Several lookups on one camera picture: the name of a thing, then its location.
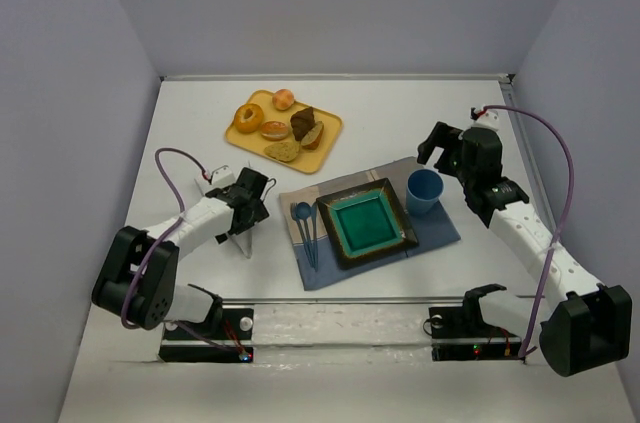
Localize metal tongs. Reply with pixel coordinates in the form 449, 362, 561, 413
194, 178, 253, 260

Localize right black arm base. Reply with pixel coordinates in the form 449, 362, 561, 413
422, 284, 521, 362

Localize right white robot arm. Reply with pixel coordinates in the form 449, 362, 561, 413
417, 122, 632, 377

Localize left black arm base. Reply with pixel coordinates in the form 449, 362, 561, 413
158, 306, 254, 364

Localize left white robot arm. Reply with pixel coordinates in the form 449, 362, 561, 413
91, 167, 269, 332

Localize seeded bread slice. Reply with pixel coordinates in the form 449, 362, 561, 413
264, 141, 301, 163

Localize dark brown bread chunk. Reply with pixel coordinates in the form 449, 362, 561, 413
290, 107, 316, 142

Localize round bread roll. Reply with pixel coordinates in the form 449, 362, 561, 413
272, 89, 295, 111

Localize blue plastic cup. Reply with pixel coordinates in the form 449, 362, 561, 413
406, 169, 444, 216

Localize blue plastic spoon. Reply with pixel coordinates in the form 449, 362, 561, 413
294, 202, 317, 270

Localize filled sandwich bun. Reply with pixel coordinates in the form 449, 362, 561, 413
260, 120, 290, 141

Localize orange bagel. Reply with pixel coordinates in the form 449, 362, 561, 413
233, 103, 264, 134

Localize blue beige cloth placemat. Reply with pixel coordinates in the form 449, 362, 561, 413
279, 157, 460, 291

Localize yellow plastic tray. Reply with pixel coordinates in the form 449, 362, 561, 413
224, 90, 343, 174

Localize sliced baguette piece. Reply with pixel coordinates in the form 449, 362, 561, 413
300, 121, 324, 150

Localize square teal ceramic plate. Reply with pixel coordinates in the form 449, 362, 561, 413
316, 178, 419, 270

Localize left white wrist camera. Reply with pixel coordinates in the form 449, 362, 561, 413
202, 165, 236, 189

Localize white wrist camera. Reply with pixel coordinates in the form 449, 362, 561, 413
202, 165, 236, 189
471, 108, 500, 132

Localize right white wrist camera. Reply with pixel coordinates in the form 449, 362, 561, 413
471, 108, 500, 132

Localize metal table edge rail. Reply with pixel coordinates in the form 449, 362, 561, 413
160, 73, 515, 84

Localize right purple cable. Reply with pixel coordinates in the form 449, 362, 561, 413
517, 103, 576, 362

